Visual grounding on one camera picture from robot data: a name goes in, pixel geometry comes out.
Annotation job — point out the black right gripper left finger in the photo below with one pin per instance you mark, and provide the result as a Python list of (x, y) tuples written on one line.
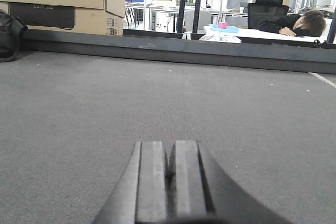
[(140, 195)]

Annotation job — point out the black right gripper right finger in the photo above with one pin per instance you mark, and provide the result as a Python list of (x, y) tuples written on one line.
[(200, 187)]

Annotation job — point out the black shoulder bag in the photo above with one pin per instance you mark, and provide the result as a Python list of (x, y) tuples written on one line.
[(12, 29)]

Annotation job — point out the pink block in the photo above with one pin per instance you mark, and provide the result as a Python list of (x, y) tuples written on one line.
[(222, 25)]

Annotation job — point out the clear plastic bag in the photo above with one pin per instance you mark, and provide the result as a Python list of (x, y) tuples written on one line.
[(217, 36)]

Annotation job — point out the white table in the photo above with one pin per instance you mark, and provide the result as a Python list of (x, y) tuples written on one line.
[(252, 33)]

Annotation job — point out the black vertical pole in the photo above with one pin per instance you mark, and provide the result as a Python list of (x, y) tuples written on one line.
[(181, 16), (196, 16)]

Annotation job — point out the large cardboard box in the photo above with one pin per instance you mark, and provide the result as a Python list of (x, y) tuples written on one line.
[(101, 17)]

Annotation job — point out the black office chair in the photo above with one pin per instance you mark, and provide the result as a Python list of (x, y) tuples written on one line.
[(263, 10)]

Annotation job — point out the sleeping person in black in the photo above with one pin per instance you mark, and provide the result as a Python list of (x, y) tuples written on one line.
[(312, 23)]

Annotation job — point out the black conveyor side rail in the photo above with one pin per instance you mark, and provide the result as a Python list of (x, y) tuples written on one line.
[(258, 56)]

